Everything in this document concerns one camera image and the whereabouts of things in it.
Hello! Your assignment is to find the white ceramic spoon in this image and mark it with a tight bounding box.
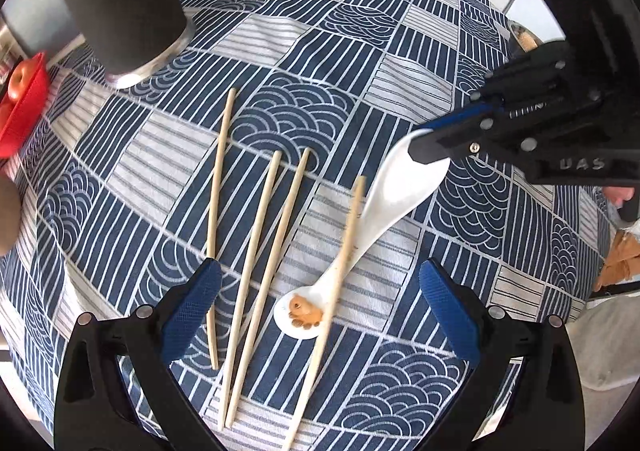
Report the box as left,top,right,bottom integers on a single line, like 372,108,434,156
273,128,450,339

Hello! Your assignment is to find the wooden chopstick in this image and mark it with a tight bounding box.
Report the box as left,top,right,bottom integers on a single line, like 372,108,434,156
224,148,310,428
281,176,366,450
217,151,282,431
206,88,238,370

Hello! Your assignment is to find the blue white patterned tablecloth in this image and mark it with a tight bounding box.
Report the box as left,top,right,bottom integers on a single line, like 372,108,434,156
1,0,613,450

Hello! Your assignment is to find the white cup on table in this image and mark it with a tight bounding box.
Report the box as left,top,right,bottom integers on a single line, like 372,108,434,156
0,174,22,257

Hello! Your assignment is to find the red bowl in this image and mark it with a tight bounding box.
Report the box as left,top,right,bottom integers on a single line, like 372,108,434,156
0,52,49,159

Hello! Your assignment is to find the red apple left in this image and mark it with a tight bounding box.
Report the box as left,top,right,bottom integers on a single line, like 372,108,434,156
8,60,38,102

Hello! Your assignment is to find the black cylindrical utensil holder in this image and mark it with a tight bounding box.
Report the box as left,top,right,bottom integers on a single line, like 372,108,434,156
64,0,195,89

